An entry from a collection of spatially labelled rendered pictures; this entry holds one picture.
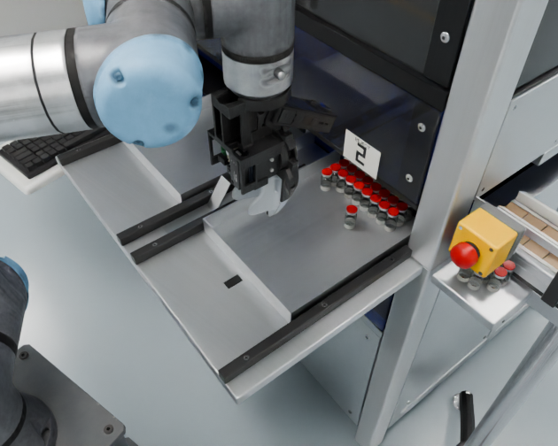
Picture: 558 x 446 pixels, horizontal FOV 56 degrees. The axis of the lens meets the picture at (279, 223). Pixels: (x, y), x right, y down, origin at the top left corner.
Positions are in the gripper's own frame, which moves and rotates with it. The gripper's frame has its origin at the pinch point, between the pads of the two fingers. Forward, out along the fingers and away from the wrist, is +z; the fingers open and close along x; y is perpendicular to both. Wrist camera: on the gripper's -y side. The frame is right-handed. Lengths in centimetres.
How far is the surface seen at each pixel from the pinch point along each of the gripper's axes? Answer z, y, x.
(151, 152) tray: 21, -1, -46
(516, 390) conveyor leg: 52, -40, 32
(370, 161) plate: 7.1, -24.4, -4.5
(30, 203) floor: 110, 18, -154
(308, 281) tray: 21.1, -6.6, 1.5
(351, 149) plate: 7.7, -24.4, -9.4
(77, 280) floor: 110, 18, -101
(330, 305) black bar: 19.3, -5.5, 8.3
